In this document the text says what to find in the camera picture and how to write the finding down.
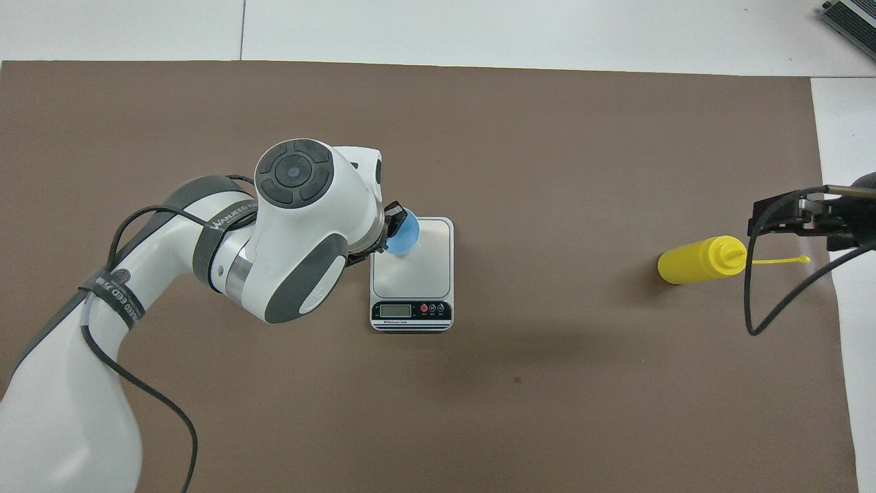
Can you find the yellow squeeze bottle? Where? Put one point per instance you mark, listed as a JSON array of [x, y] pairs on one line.
[[691, 263]]

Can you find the grey ribbed metal device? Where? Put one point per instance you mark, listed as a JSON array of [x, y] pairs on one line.
[[855, 17]]

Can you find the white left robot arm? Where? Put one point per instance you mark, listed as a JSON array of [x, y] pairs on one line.
[[308, 205]]

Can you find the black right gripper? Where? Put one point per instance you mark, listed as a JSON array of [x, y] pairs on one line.
[[862, 216]]

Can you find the light blue plastic cup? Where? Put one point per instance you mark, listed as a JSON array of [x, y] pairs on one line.
[[405, 236]]

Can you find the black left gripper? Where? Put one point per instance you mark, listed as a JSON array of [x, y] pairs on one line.
[[380, 243]]

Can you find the brown paper mat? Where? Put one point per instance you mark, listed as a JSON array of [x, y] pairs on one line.
[[547, 137]]

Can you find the silver digital kitchen scale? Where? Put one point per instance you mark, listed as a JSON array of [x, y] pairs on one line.
[[417, 274]]

